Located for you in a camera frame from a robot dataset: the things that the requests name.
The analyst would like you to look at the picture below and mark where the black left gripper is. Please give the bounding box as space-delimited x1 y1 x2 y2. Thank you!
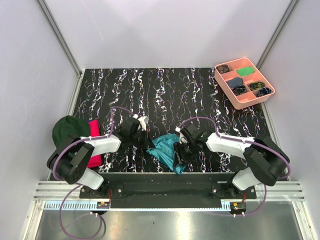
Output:
129 127 155 149

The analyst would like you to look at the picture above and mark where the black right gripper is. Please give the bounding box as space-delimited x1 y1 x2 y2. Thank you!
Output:
172 139 198 169

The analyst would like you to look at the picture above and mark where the teal cloth napkin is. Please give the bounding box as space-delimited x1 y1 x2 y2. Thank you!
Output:
146 134 191 175

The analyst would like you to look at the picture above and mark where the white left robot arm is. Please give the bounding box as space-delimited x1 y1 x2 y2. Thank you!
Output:
46 115 152 198

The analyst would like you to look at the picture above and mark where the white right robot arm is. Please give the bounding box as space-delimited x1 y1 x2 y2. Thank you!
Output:
173 124 291 199

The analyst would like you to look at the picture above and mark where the pink folded cloth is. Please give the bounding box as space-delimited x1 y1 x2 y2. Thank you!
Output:
86 119 103 169

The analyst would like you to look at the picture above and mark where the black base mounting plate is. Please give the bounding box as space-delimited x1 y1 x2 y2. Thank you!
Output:
78 172 257 208

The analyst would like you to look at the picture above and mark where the dark green baseball cap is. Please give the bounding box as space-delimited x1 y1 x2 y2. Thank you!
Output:
52 115 91 147

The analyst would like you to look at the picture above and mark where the black patterned rolled cloth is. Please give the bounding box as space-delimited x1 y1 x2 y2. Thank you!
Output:
232 85 247 96

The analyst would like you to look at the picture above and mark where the grey blue rolled cloth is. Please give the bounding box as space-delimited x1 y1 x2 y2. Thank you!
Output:
226 77 243 89

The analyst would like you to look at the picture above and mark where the pink compartment tray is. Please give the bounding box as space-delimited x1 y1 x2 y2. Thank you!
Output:
214 57 276 110

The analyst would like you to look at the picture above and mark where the dark patterned rolled cloth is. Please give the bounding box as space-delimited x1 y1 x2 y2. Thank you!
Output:
216 64 230 74

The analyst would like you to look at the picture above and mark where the yellow black rolled cloth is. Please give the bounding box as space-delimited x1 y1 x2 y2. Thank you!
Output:
248 81 265 91

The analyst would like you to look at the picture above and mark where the green rolled cloth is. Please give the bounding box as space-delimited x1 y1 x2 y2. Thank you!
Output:
236 66 255 77

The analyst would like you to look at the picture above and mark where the blue black rolled cloth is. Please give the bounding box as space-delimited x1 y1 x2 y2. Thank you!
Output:
256 87 273 98

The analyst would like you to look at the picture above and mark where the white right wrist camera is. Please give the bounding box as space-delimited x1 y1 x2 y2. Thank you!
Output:
179 133 188 144

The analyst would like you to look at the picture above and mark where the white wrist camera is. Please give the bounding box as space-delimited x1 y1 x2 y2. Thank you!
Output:
133 114 149 131
179 133 188 144

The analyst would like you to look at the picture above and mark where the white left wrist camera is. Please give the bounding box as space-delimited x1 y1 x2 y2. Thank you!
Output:
133 114 149 131

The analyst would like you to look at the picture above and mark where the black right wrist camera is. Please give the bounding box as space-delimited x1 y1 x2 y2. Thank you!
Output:
180 124 201 142

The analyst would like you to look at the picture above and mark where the aluminium front rail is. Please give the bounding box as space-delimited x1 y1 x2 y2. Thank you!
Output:
33 179 306 201

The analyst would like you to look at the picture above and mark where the aluminium frame post left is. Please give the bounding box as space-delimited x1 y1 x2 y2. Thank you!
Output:
37 0 84 76

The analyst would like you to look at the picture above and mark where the aluminium frame post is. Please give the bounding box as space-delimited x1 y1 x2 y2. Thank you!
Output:
37 0 84 76
256 0 300 70

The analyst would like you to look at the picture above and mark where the aluminium frame post right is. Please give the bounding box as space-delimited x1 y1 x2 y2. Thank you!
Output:
256 0 300 70

